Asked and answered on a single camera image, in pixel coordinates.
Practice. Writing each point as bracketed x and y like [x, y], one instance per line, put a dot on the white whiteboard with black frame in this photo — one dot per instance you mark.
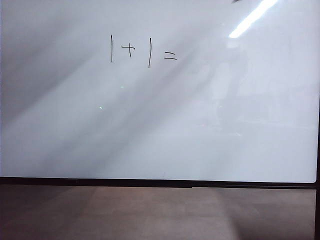
[150, 112]

